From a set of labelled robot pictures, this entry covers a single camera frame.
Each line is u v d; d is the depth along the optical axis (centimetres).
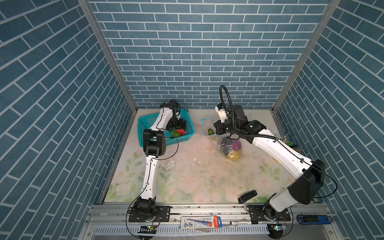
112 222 73
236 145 89
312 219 72
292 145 88
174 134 99
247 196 77
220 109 68
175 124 94
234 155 88
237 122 58
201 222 71
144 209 64
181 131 101
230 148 87
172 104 91
